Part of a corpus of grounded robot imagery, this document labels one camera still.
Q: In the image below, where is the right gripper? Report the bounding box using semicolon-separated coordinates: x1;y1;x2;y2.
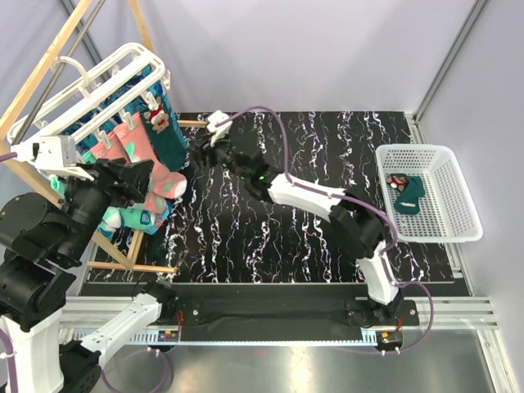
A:
186;131;249;183

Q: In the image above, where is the coral pink sock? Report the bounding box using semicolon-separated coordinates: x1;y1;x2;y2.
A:
114;113;187;199
90;132;168;214

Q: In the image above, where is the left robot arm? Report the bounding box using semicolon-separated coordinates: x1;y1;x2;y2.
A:
1;159;177;392

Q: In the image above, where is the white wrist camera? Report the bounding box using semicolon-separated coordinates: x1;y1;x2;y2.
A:
206;111;233;147
10;135;94;181

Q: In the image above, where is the white plastic clip hanger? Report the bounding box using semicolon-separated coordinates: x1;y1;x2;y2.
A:
26;43;170;145

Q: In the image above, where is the mint green sock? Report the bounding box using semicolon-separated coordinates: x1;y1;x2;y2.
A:
51;149;169;237

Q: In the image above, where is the wooden drying rack frame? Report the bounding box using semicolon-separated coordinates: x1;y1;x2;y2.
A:
0;0;210;275

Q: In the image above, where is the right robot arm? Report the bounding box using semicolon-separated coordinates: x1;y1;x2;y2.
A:
190;138;404;328

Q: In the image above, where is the metal hanging rod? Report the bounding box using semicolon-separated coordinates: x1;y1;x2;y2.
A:
11;1;105;145

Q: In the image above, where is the white cable duct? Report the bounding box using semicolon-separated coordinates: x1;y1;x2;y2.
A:
129;327;377;346

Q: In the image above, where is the blue sea-print sock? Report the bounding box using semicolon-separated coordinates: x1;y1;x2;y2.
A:
61;66;187;153

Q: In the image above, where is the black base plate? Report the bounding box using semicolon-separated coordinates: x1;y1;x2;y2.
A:
173;283;420;334

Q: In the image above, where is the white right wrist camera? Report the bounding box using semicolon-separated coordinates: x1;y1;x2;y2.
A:
206;111;233;147

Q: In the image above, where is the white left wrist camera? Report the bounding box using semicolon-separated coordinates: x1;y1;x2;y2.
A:
10;135;94;181

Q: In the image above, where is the white plastic basket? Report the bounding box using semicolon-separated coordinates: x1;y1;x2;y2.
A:
376;144;483;243

